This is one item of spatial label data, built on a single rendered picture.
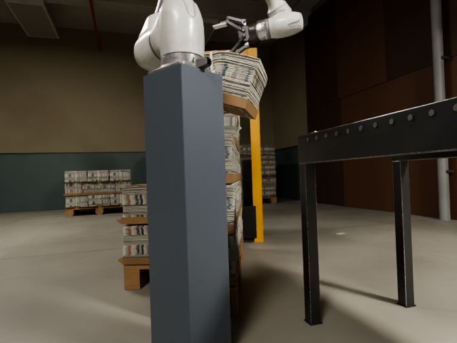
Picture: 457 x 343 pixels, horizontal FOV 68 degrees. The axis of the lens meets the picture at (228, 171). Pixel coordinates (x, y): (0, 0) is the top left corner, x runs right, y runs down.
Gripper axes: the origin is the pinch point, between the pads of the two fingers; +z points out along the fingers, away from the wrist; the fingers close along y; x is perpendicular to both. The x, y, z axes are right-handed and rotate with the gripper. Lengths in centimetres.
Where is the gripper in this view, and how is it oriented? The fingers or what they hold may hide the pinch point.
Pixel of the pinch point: (216, 40)
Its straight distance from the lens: 177.0
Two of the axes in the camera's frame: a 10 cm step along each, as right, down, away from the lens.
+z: -9.6, 1.2, 2.5
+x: 2.6, 0.2, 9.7
